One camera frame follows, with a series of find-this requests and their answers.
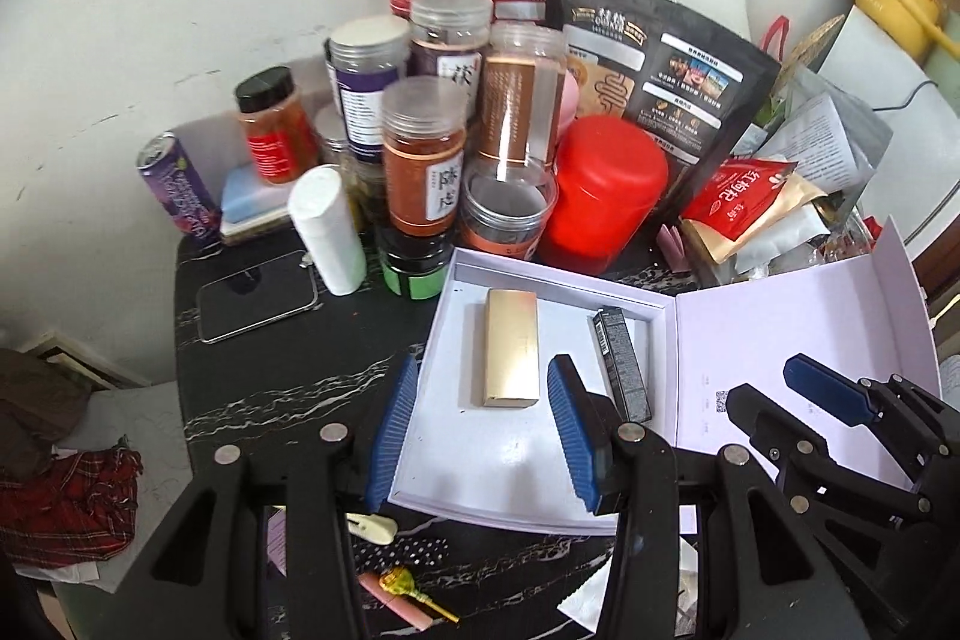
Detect black jar green label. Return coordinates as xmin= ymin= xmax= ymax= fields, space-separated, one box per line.
xmin=376 ymin=223 xmax=452 ymax=303

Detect red snack packet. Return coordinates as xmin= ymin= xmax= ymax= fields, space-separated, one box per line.
xmin=678 ymin=155 xmax=800 ymax=244

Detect red canister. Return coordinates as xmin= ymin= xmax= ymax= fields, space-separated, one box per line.
xmin=535 ymin=115 xmax=670 ymax=279

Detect red sachet packets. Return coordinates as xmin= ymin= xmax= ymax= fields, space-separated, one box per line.
xmin=681 ymin=173 xmax=829 ymax=281

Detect cream hair clip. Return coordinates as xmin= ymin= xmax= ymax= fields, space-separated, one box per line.
xmin=346 ymin=512 xmax=398 ymax=546

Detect small clear jar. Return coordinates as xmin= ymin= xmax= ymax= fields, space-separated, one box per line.
xmin=313 ymin=106 xmax=353 ymax=169

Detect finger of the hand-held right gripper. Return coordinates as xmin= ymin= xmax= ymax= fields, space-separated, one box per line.
xmin=726 ymin=383 xmax=938 ymax=618
xmin=783 ymin=353 xmax=960 ymax=485

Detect clear-cased phone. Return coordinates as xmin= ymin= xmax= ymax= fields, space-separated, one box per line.
xmin=196 ymin=249 xmax=319 ymax=345

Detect black-lid chili jar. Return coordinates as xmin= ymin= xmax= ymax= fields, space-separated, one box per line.
xmin=234 ymin=66 xmax=320 ymax=186

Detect red plaid cloth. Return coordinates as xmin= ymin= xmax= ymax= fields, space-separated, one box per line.
xmin=0 ymin=447 xmax=144 ymax=567

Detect slim black carton box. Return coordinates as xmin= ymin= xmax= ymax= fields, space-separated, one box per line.
xmin=589 ymin=306 xmax=654 ymax=424

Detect lavender gift box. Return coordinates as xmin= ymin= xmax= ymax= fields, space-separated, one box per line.
xmin=386 ymin=216 xmax=943 ymax=522

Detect cluster of clear food jars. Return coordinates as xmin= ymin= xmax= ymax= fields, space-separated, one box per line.
xmin=380 ymin=77 xmax=468 ymax=238

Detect pink folded packet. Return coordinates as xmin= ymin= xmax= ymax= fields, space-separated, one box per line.
xmin=658 ymin=223 xmax=697 ymax=272

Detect tall jar copper label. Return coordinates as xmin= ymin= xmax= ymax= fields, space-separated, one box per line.
xmin=479 ymin=20 xmax=569 ymax=170

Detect yellow bowl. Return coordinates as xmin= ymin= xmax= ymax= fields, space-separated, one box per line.
xmin=854 ymin=0 xmax=944 ymax=61

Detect pink egg sponge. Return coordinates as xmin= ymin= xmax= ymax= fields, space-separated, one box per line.
xmin=558 ymin=68 xmax=584 ymax=140

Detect silver-lid jar purple label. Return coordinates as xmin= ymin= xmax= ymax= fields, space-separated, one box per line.
xmin=325 ymin=15 xmax=410 ymax=155

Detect purple drink can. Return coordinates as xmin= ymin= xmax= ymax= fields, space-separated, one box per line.
xmin=134 ymin=131 xmax=223 ymax=245

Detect clear jar dark contents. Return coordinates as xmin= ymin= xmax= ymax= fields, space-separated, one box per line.
xmin=409 ymin=0 xmax=494 ymax=125

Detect woven straw fan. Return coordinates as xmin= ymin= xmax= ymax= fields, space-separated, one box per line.
xmin=780 ymin=13 xmax=846 ymax=65

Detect short clear jar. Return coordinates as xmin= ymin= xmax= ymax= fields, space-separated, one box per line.
xmin=458 ymin=158 xmax=560 ymax=264

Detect white paper sheet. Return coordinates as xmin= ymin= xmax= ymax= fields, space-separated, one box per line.
xmin=558 ymin=530 xmax=703 ymax=638

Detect blue and white box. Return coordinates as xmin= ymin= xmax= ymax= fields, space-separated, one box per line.
xmin=220 ymin=163 xmax=299 ymax=245

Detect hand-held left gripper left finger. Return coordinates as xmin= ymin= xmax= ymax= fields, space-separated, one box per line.
xmin=129 ymin=353 xmax=421 ymax=640

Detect yellow lollipop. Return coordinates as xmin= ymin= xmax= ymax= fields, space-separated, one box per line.
xmin=378 ymin=568 xmax=461 ymax=624

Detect pink razor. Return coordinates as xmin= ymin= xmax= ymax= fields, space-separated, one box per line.
xmin=358 ymin=571 xmax=433 ymax=630

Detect gold carton box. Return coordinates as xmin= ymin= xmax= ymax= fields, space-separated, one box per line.
xmin=480 ymin=289 xmax=542 ymax=409

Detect printed paper leaflet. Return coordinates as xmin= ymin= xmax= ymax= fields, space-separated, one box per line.
xmin=754 ymin=91 xmax=895 ymax=195

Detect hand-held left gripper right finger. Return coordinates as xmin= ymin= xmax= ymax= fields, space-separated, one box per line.
xmin=546 ymin=353 xmax=871 ymax=640

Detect white bottle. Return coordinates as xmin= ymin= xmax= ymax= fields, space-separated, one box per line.
xmin=288 ymin=164 xmax=369 ymax=297

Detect black printed pouch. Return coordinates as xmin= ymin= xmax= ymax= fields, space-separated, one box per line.
xmin=543 ymin=0 xmax=782 ymax=223

